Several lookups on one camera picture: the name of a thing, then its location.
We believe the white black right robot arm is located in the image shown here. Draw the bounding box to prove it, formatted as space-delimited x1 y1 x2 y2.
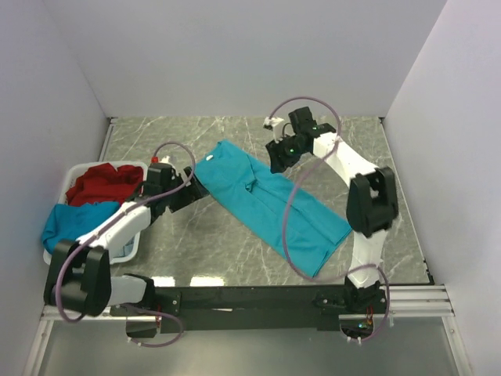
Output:
263 107 398 313

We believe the white plastic laundry basket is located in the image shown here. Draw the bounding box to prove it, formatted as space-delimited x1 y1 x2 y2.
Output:
41 161 147 264

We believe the teal t shirt in basket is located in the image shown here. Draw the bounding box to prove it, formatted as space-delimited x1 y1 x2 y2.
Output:
41 201 120 255

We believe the light blue garment in basket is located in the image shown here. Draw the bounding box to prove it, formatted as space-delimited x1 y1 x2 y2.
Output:
111 233 140 264

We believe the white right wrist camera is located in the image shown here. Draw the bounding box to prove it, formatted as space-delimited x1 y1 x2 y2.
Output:
263 117 287 143

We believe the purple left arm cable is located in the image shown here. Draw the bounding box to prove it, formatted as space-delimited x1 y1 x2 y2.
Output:
56 141 196 349

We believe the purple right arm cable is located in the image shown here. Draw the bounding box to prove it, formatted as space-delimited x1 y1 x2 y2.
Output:
269 96 391 342

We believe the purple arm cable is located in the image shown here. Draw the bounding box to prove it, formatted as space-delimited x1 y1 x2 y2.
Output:
56 141 196 349
269 96 391 342

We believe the teal t shirt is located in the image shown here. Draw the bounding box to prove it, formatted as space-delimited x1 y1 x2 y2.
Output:
195 140 351 277
41 201 120 255

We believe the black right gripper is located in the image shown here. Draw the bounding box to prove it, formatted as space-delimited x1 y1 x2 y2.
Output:
265 133 307 175

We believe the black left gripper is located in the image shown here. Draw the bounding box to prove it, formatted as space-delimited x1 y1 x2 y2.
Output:
162 166 208 212

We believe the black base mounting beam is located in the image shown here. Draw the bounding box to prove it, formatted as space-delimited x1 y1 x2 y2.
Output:
110 284 389 334

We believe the red t shirt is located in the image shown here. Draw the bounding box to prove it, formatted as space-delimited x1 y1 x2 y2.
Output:
66 163 143 206

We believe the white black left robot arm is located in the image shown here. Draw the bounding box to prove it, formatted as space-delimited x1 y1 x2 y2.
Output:
43 162 208 316

